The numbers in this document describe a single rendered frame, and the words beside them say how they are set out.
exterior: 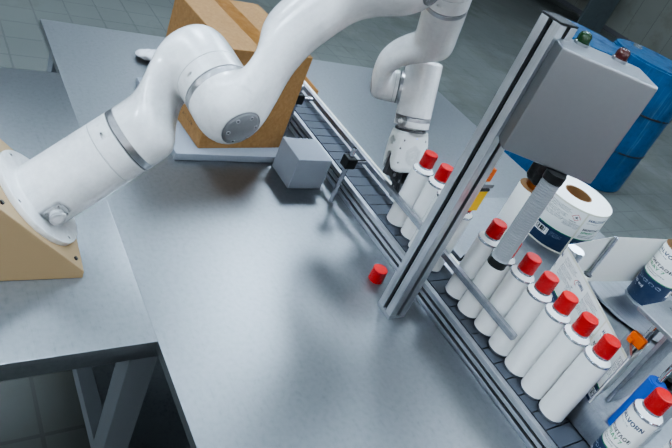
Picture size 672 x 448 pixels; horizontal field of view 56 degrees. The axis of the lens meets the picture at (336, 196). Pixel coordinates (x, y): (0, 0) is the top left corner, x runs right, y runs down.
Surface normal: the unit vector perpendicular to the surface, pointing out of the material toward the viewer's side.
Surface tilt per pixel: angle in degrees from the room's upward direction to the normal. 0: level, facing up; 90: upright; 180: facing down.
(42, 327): 0
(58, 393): 0
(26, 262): 90
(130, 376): 90
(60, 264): 90
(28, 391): 0
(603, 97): 90
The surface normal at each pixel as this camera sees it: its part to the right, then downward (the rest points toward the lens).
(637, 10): -0.81, 0.01
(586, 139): -0.09, 0.51
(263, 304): 0.37, -0.78
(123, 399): 0.46, 0.62
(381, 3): -0.11, 0.91
